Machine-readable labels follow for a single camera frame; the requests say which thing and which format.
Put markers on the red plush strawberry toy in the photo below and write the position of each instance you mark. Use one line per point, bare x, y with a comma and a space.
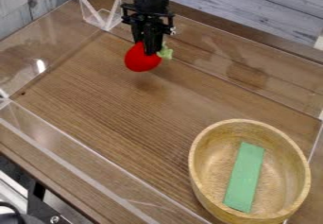
140, 62

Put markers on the clear acrylic front wall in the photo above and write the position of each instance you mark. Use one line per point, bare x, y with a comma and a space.
102, 189

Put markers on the green rectangular block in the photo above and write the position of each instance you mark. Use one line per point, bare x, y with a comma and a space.
245, 178

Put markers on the clear acrylic corner bracket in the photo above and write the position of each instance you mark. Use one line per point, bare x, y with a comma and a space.
104, 18

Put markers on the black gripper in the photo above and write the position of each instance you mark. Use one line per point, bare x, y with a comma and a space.
149, 11

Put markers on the wooden bowl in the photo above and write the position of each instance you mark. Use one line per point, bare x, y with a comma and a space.
285, 179

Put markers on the black metal table mount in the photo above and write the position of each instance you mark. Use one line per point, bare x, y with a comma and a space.
39, 209

